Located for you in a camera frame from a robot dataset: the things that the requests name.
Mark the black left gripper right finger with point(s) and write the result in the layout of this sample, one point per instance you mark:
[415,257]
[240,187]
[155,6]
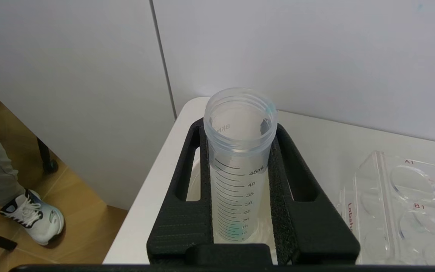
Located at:
[312,226]

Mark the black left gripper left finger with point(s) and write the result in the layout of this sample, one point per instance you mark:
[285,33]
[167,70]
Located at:
[181,223]

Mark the white and black sneaker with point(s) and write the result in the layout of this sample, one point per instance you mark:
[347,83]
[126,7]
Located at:
[38,221]

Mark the blue and white paper cup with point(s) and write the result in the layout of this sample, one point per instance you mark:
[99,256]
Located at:
[193,181]

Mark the test tube with blue pigment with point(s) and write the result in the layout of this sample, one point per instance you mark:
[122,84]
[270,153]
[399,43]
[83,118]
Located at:
[240,170]

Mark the clear acrylic test tube rack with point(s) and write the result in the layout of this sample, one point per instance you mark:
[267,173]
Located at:
[402,204]

